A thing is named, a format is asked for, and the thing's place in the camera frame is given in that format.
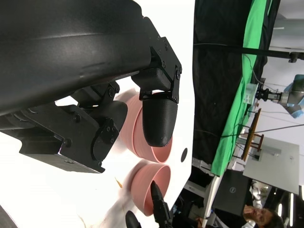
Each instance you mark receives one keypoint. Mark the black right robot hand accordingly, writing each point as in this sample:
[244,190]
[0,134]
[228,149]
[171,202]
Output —
[160,211]

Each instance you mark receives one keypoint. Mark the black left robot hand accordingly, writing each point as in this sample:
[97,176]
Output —
[71,47]

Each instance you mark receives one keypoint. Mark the silver blue industrial robot arm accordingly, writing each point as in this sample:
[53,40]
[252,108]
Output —
[292,95]

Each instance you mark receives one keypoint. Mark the small orange wood splinter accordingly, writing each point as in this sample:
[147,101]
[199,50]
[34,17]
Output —
[118,183]

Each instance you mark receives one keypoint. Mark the black round table grommet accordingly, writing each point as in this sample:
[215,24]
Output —
[184,154]

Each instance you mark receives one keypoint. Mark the black laptop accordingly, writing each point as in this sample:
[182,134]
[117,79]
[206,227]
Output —
[231,192]

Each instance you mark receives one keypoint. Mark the person with dark hair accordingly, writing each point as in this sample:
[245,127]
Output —
[263,217]

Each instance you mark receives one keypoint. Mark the green cloth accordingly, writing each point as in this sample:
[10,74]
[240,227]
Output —
[235,107]

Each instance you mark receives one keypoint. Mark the black backdrop cloth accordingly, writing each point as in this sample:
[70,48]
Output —
[213,83]

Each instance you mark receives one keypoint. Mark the clear plastic box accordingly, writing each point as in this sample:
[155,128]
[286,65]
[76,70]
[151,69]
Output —
[250,93]

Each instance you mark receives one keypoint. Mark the black stand pole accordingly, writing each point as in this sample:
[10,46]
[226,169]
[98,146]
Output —
[261,51]

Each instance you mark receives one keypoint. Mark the small wooden frame stand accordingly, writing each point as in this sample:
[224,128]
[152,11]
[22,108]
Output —
[251,133]

